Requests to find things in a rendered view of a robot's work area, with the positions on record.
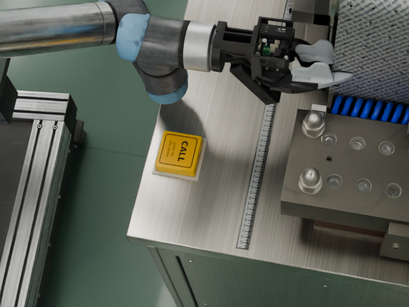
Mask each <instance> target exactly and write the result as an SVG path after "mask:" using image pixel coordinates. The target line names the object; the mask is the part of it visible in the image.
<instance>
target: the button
mask: <svg viewBox="0 0 409 307"><path fill-rule="evenodd" d="M202 145H203V139H202V137H201V136H196V135H188V134H184V133H177V132H169V131H164V133H163V137H162V140H161V144H160V147H159V151H158V156H157V159H156V163H155V167H156V170H157V171H162V172H169V173H173V174H180V175H187V176H191V177H195V174H196V171H197V166H198V161H199V158H200V154H201V148H202Z"/></svg>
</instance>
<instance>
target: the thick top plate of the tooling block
mask: <svg viewBox="0 0 409 307"><path fill-rule="evenodd" d="M309 112H310V110H302V109H297V113H296V119H295V125H294V129H293V136H292V141H291V146H290V152H289V156H288V162H287V168H286V172H285V179H284V184H283V189H282V194H281V212H280V213H281V214H284V215H289V216H296V217H302V218H306V219H313V220H318V221H324V222H331V223H335V224H342V225H348V226H353V227H359V228H366V229H370V230H377V231H384V232H386V230H387V228H388V225H389V223H390V222H395V223H399V224H406V225H409V138H406V133H407V125H405V124H396V123H392V122H384V121H376V120H372V119H363V118H356V117H351V116H343V115H335V114H330V113H326V114H325V118H323V121H324V125H325V131H324V133H323V134H322V135H321V136H320V137H318V138H309V137H307V136H305V134H303V132H302V123H303V120H304V118H305V117H306V115H307V114H308V113H309ZM307 168H315V169H317V170H318V172H319V173H320V176H321V179H322V182H323V185H322V188H321V190H320V191H319V192H318V193H316V194H314V195H307V194H304V193H303V192H302V191H301V190H300V189H299V186H298V180H299V178H300V176H301V174H302V173H303V172H304V170H305V169H307Z"/></svg>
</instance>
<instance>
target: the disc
mask: <svg viewBox="0 0 409 307"><path fill-rule="evenodd" d="M336 5H337V0H333V1H332V10H331V16H330V28H333V27H334V24H335V18H336V16H335V11H336Z"/></svg>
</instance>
